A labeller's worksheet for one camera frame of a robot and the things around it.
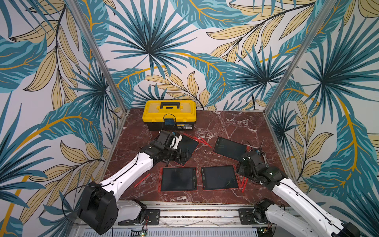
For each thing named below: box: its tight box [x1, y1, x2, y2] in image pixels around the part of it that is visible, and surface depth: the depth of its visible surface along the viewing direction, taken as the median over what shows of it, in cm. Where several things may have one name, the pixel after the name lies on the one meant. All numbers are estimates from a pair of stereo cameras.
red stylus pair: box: [239, 176, 246, 189], surface depth 86 cm
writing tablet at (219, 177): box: [200, 164, 239, 192], surface depth 88 cm
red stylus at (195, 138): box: [183, 132, 208, 147], surface depth 105 cm
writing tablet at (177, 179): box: [157, 166, 198, 193], surface depth 90 cm
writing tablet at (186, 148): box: [174, 133, 201, 167], surface depth 73 cm
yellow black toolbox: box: [142, 99, 197, 132], surface depth 100 cm
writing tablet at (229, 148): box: [212, 135, 248, 162], surface depth 103 cm
